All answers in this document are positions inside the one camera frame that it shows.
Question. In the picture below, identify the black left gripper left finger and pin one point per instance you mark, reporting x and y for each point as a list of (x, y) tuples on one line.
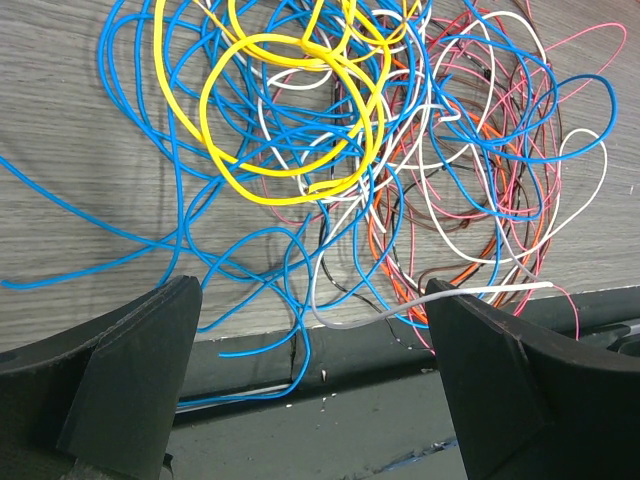
[(101, 396)]

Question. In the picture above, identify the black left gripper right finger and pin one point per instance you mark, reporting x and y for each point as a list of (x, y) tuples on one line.
[(530, 403)]

